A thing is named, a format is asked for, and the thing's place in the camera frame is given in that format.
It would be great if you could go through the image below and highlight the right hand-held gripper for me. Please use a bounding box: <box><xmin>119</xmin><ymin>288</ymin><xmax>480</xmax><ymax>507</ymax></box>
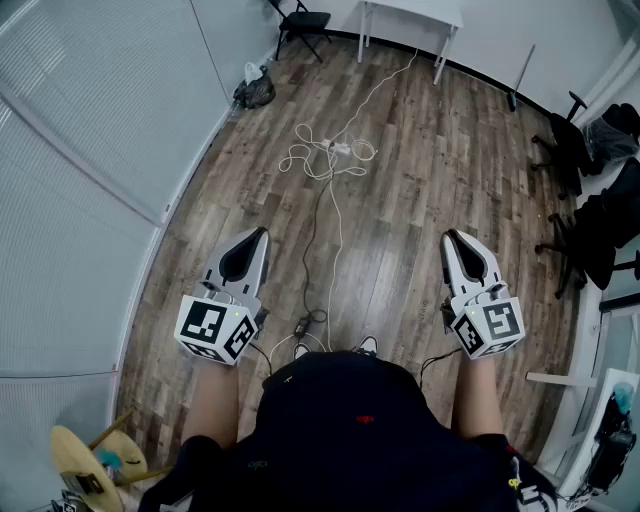
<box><xmin>440</xmin><ymin>229</ymin><xmax>525</xmax><ymax>361</ymax></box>

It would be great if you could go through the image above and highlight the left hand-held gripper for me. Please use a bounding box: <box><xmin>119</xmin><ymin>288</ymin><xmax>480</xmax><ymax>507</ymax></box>
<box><xmin>173</xmin><ymin>228</ymin><xmax>271</xmax><ymax>366</ymax></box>

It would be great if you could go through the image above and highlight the person's right forearm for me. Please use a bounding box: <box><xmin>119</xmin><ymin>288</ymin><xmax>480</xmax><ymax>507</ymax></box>
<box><xmin>451</xmin><ymin>353</ymin><xmax>505</xmax><ymax>442</ymax></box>

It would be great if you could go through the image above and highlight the person's left forearm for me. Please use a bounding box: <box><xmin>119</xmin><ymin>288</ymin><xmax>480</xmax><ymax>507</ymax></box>
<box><xmin>183</xmin><ymin>355</ymin><xmax>242</xmax><ymax>451</ymax></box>

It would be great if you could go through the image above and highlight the white shelf board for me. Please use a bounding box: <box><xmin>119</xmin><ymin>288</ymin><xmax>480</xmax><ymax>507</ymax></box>
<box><xmin>526</xmin><ymin>371</ymin><xmax>599</xmax><ymax>389</ymax></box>

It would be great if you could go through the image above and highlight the black rubbish bag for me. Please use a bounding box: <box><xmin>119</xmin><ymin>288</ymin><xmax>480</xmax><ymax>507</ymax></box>
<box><xmin>232</xmin><ymin>73</ymin><xmax>277</xmax><ymax>110</ymax></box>

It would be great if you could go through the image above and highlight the plastic-wrapped black chair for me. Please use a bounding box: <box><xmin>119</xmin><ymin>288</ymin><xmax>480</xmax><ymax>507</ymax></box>
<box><xmin>582</xmin><ymin>102</ymin><xmax>640</xmax><ymax>162</ymax></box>

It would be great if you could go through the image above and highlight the person's black shirt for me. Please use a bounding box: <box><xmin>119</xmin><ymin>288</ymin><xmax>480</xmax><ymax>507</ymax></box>
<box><xmin>139</xmin><ymin>349</ymin><xmax>559</xmax><ymax>512</ymax></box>

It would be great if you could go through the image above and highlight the black folding chair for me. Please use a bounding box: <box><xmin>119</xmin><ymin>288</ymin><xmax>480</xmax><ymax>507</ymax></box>
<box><xmin>267</xmin><ymin>0</ymin><xmax>334</xmax><ymax>64</ymax></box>

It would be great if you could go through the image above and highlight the round wooden stool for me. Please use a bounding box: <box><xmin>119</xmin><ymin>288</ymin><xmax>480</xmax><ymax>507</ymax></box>
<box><xmin>49</xmin><ymin>407</ymin><xmax>174</xmax><ymax>512</ymax></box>

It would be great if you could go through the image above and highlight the white table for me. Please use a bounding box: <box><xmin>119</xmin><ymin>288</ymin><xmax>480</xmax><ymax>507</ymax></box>
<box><xmin>357</xmin><ymin>0</ymin><xmax>464</xmax><ymax>86</ymax></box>

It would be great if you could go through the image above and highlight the thin black power cable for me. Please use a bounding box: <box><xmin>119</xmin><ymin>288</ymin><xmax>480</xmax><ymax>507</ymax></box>
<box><xmin>297</xmin><ymin>149</ymin><xmax>337</xmax><ymax>331</ymax></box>

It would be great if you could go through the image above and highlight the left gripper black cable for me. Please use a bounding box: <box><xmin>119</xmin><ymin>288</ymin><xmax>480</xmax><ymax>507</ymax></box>
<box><xmin>248</xmin><ymin>341</ymin><xmax>274</xmax><ymax>379</ymax></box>

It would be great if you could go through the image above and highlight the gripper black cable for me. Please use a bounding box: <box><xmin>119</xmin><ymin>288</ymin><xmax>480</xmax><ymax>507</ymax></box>
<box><xmin>418</xmin><ymin>346</ymin><xmax>464</xmax><ymax>392</ymax></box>
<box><xmin>248</xmin><ymin>341</ymin><xmax>274</xmax><ymax>379</ymax></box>

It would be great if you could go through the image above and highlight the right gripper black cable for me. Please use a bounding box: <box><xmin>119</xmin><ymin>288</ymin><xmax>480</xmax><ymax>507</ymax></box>
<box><xmin>418</xmin><ymin>346</ymin><xmax>464</xmax><ymax>392</ymax></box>

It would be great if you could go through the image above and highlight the grey-handled green broom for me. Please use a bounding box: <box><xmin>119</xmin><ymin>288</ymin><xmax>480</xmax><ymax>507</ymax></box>
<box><xmin>506</xmin><ymin>44</ymin><xmax>537</xmax><ymax>113</ymax></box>

